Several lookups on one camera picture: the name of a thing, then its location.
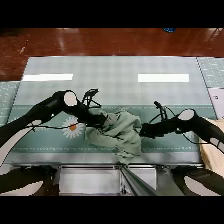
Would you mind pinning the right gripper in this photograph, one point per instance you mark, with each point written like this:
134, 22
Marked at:
148, 130

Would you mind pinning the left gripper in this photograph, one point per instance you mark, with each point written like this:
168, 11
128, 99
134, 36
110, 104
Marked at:
96, 120

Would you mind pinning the pale green shirt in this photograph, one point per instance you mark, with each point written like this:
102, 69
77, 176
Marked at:
123, 133

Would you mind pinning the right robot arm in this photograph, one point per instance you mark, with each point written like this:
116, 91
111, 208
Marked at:
200, 125

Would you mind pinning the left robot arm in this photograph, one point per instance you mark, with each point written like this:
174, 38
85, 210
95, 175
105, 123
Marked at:
43, 111

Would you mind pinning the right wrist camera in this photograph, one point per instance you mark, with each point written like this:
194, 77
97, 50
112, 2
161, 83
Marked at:
160, 110

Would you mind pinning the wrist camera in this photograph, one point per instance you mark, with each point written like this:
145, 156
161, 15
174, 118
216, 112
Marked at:
160, 110
90, 97

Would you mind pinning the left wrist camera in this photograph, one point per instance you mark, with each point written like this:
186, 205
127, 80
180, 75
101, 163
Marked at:
90, 97

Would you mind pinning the silver frame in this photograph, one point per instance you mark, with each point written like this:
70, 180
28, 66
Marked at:
100, 180

